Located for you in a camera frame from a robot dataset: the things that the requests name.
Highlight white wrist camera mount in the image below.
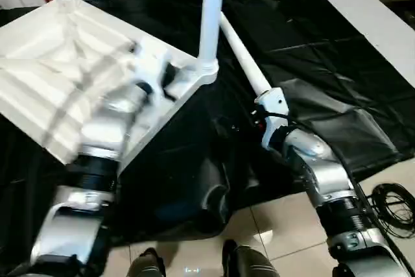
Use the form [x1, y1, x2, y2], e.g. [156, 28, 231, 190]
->
[128, 39, 178, 103]
[255, 87, 290, 151]

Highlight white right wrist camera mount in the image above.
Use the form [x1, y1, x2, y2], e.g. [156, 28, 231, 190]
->
[255, 87, 290, 151]

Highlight black glossy mat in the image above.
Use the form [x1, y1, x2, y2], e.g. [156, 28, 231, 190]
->
[0, 0, 415, 248]

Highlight coiled black floor cables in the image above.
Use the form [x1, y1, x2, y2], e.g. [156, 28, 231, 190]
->
[369, 182, 415, 239]

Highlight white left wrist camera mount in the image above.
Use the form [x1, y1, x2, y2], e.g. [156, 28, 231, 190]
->
[128, 39, 178, 103]

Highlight white plastic stool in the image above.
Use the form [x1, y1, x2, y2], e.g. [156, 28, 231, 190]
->
[0, 0, 219, 175]

